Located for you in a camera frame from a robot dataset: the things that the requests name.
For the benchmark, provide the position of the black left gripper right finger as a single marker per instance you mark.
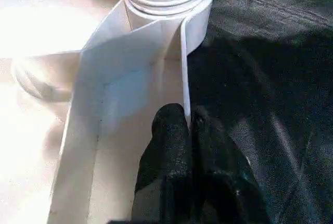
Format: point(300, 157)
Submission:
point(223, 182)

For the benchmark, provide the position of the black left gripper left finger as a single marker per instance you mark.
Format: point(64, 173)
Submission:
point(164, 172)

